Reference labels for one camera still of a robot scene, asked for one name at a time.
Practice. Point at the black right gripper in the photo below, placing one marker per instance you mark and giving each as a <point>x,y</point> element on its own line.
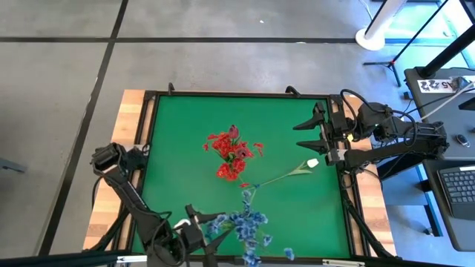
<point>335,122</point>

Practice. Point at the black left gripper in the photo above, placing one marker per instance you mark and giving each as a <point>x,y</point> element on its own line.
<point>191,237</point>

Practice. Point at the white tulip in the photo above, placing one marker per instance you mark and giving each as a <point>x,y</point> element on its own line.
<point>312,162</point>

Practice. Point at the blue flower bunch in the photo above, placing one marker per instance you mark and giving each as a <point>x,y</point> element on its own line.
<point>245,224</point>
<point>246,194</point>

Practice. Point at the red poppy flower bunch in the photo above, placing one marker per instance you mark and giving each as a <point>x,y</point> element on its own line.
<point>222,144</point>
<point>228,171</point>

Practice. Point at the red tulip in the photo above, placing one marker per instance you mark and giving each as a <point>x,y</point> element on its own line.
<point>243,152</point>
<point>233,131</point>

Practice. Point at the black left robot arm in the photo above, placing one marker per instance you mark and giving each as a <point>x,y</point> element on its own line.
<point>126,189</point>

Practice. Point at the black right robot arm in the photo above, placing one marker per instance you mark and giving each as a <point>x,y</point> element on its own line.
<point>401,137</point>

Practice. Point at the fallen red flower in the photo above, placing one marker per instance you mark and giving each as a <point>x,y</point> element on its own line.
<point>244,184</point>

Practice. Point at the black tripod stand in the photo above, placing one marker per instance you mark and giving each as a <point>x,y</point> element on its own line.
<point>390,64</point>

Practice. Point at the white tower stand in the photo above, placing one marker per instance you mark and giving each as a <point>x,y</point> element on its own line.
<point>371,39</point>

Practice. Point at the white label paper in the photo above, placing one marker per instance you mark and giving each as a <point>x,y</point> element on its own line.
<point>434,86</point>

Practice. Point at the black key fob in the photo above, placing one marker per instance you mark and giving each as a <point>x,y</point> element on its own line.
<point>463,141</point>

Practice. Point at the dark desk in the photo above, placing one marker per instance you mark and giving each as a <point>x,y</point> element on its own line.
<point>464,152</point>

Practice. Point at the black pole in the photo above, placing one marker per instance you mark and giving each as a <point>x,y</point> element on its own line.
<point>445,55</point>

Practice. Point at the black keyboard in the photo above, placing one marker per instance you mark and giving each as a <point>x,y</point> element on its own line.
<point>458,189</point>

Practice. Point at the grey keyboard desk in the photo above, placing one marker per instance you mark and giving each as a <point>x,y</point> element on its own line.
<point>438,230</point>

